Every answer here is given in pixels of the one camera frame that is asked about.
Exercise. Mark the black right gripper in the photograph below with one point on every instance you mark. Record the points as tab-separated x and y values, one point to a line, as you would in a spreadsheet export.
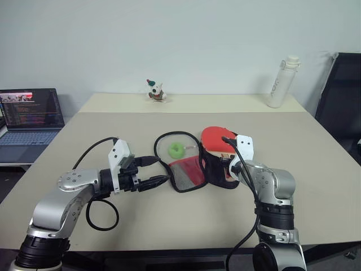
225	161

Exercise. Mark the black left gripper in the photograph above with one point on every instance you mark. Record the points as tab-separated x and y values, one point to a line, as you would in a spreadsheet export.
128	179

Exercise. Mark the red table tennis paddle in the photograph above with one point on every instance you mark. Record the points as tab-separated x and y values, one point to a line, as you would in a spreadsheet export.
217	138

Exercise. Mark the black red paddle case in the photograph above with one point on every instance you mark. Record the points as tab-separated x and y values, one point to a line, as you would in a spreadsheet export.
191	172

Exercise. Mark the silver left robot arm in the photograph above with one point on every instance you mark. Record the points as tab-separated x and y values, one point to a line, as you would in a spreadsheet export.
53	206

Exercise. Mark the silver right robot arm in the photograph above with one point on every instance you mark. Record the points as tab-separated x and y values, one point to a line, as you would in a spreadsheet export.
280	183

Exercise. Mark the small white dog figurine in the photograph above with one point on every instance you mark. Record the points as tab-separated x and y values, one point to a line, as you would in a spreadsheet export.
156	91

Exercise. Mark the white water bottle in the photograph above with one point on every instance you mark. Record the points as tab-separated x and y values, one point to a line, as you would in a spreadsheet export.
279	84

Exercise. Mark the black office chair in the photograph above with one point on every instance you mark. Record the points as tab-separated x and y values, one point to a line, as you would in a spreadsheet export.
341	93

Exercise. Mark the open laptop computer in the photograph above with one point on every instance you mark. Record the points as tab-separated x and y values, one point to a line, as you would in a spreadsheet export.
28	113

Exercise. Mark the grey side table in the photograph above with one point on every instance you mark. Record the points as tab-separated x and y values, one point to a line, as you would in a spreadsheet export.
11	166

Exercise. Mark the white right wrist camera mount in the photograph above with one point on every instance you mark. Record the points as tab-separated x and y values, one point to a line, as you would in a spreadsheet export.
246	146

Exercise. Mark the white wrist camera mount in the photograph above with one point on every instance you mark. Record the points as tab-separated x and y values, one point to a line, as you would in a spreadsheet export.
246	146
118	149

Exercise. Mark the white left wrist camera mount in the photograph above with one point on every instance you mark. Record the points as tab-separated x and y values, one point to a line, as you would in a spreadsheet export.
118	149

